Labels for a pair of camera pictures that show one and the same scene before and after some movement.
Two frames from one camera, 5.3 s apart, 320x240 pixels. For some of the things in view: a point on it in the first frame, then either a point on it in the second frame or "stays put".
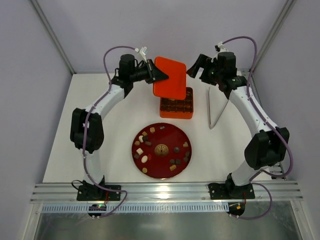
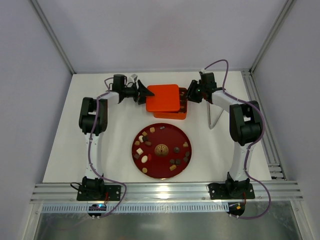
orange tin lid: x=174 y=87 → x=166 y=98
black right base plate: x=225 y=191 stays put
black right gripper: x=204 y=69 → x=196 y=91
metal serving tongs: x=211 y=126 stays put
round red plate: x=161 y=150 stays put
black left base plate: x=94 y=193 stays put
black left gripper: x=150 y=71 → x=138 y=92
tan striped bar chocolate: x=172 y=167 stays put
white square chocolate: x=139 y=151 stays put
